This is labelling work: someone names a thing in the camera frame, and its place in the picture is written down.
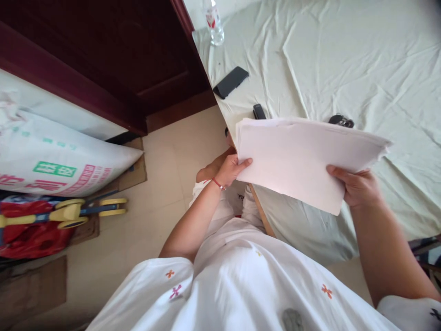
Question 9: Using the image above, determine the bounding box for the person's right hand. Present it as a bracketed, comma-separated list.
[326, 165, 386, 208]

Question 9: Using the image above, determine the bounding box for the person's left hand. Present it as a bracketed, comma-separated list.
[214, 153, 254, 188]

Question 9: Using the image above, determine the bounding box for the stack of white paper sheets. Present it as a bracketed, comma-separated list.
[235, 116, 394, 217]

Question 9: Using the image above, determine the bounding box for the black key bunch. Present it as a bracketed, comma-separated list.
[328, 113, 356, 129]

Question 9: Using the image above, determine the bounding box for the black smartphone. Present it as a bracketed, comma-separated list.
[212, 66, 250, 100]

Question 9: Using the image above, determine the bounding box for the white bed sheet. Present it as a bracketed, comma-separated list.
[182, 0, 441, 263]

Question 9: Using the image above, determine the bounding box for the person's body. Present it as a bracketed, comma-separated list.
[86, 216, 441, 331]

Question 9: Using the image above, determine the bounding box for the clear plastic water bottle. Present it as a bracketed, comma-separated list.
[205, 0, 225, 46]

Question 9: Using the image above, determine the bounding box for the dark red wooden door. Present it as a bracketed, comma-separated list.
[0, 0, 218, 137]

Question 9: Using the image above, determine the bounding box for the yellow and blue toy scooter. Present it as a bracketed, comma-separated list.
[0, 197, 128, 231]

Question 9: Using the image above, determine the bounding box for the large white printed sack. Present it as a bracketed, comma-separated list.
[0, 68, 144, 199]

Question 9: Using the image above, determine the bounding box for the red plastic bag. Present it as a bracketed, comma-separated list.
[0, 200, 75, 260]

